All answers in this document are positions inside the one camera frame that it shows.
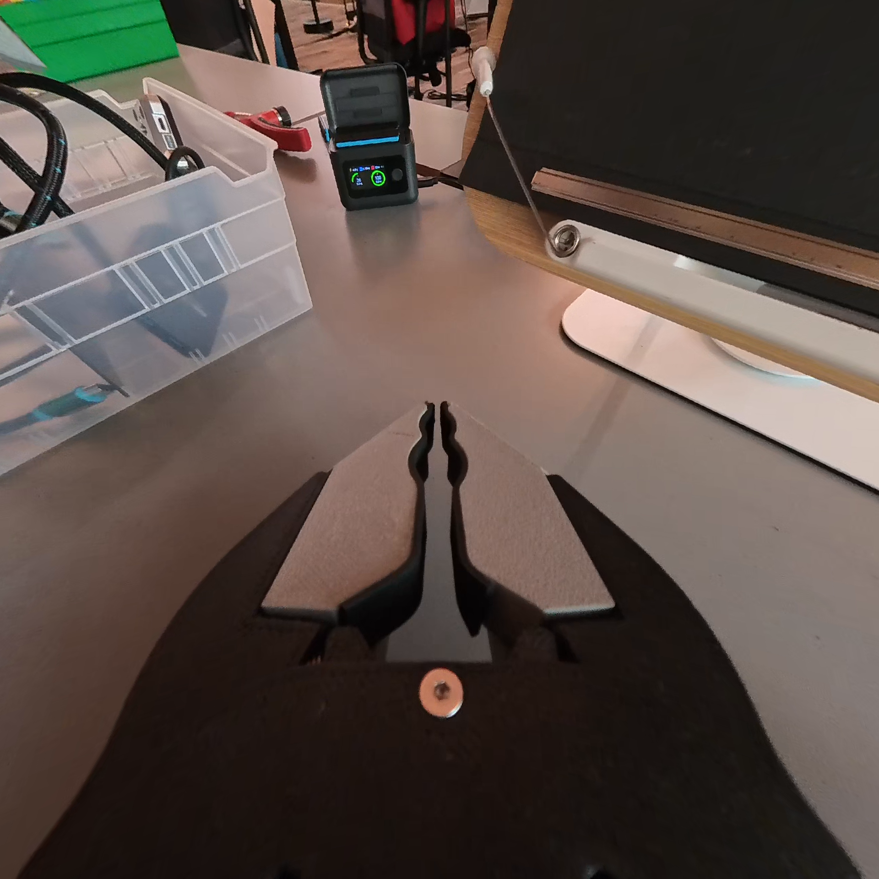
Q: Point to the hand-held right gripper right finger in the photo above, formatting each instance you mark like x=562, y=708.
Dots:
x=522, y=542

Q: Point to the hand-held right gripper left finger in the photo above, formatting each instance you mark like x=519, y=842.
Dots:
x=357, y=535

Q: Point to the silver port hub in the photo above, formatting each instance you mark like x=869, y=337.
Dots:
x=159, y=123

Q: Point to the white stand base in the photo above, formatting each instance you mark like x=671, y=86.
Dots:
x=687, y=384

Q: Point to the clear plastic bin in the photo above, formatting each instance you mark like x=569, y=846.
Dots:
x=226, y=275

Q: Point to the white metal bar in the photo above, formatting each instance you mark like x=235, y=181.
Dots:
x=687, y=281

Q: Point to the black charging case with screen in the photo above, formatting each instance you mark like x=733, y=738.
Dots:
x=371, y=137

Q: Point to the black cloth covered wooden board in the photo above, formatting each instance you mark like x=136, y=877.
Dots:
x=687, y=89

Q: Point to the red office chair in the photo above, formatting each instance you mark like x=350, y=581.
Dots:
x=419, y=20

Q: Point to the green box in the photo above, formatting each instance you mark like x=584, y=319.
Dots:
x=96, y=31

